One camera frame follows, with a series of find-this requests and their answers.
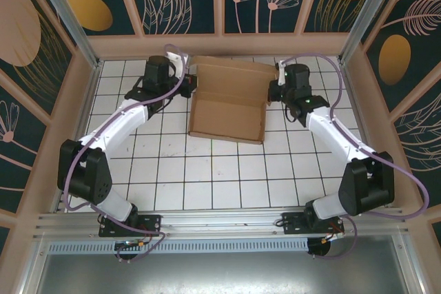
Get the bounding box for brown cardboard paper box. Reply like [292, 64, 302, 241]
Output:
[187, 54, 278, 146]

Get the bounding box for grey metal sheet panel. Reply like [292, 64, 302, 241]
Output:
[20, 233, 423, 294]

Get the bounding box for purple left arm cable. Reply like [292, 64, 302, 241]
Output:
[63, 43, 190, 264]

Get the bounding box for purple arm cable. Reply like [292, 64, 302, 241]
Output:
[63, 43, 190, 264]
[277, 53, 431, 260]

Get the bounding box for aluminium side rail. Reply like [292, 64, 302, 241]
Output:
[51, 60, 103, 214]
[338, 59, 394, 207]

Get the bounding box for aluminium frame post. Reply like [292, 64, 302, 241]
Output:
[337, 0, 397, 65]
[28, 0, 103, 70]

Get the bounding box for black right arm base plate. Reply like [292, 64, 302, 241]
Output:
[280, 211, 345, 236]

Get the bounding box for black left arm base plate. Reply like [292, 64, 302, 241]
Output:
[99, 214, 163, 238]

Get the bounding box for aluminium mounting rail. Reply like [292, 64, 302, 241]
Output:
[32, 207, 413, 240]

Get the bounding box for yellow power connector with wires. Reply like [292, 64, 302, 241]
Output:
[320, 231, 345, 243]
[115, 238, 152, 252]

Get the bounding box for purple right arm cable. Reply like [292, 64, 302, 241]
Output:
[277, 53, 431, 260]

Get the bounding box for grey slotted cable duct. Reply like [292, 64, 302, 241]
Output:
[48, 237, 309, 254]

